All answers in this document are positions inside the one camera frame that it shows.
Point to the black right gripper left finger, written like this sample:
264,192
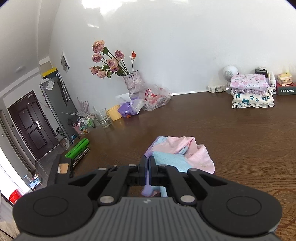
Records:
120,179

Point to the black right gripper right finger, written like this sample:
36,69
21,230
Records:
169,177

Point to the pink blue purple mesh garment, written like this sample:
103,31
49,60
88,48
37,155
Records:
180,152

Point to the green rolled mat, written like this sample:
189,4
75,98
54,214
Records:
77,149

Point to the yellow plastic cup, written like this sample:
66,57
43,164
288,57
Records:
113,113

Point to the clear glass tumbler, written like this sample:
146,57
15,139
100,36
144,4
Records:
103,118

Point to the purple plastic bag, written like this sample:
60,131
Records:
131,108

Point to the red white plastic bag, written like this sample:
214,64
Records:
155,96

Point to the purple wrapped flower vase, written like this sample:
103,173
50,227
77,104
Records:
134,84

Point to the grey refrigerator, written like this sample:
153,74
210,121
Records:
60,103

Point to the white power strip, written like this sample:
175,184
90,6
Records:
216,88

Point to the dark brown entry door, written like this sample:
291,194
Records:
33,125

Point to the dried pink rose bouquet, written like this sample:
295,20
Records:
109,64

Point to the white teal floral folded cloth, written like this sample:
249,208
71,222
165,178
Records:
245,99

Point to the red plastic bucket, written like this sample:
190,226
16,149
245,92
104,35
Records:
15,196

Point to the white round desk fan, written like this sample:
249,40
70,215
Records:
229,72

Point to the pink floral folded cloth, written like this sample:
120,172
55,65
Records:
249,82

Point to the white spray bottle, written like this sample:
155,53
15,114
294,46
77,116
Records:
272,81

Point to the black box with white text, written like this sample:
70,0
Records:
286,89

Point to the stack of yellow snack packs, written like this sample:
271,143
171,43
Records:
284,79

